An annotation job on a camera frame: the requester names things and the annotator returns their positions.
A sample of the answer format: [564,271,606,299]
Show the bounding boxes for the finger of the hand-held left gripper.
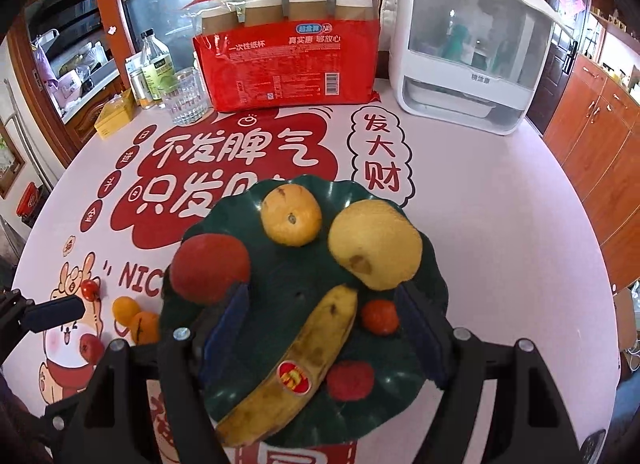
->
[0,286,86,360]

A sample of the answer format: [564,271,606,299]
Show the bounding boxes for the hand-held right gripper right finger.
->
[355,281,583,464]

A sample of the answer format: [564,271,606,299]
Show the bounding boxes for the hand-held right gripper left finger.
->
[42,281,251,464]

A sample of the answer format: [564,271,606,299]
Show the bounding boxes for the small orange-red tomato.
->
[361,299,401,335]

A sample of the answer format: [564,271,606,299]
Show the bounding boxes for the red and yellow apple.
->
[170,235,252,305]

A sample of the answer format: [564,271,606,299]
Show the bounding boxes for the dark green leaf-shaped plate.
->
[161,176,450,449]

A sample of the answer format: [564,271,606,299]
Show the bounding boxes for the spotted yellow banana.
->
[215,284,359,448]

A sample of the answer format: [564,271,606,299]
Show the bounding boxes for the small red crabapple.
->
[327,361,376,402]
[80,334,107,362]

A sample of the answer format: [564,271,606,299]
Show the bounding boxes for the large yellow pear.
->
[327,199,423,292]

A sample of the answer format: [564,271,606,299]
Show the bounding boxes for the person's left forearm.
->
[0,374,53,464]

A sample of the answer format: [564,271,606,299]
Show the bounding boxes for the small yellow-orange mandarin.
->
[111,296,138,327]

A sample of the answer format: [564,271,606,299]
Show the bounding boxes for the small deep orange mandarin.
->
[129,311,161,345]

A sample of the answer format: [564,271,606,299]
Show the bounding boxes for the yellow box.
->
[94,91,137,139]

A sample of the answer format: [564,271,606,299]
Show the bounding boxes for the clear ribbed glass cup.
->
[170,67,210,125]

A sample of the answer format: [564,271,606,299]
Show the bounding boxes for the silver and orange tin can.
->
[129,66,153,109]

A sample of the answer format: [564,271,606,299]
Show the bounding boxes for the brown wooden cabinet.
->
[542,54,640,289]

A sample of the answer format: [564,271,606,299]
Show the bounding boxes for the red paper cup package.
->
[181,0,398,113]

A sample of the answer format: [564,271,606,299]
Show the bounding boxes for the green label plastic bottle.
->
[140,31,176,107]

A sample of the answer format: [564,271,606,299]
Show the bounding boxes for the white cup sanitizer cabinet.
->
[380,0,573,137]

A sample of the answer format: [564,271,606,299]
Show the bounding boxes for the wooden picture frame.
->
[0,119,26,199]

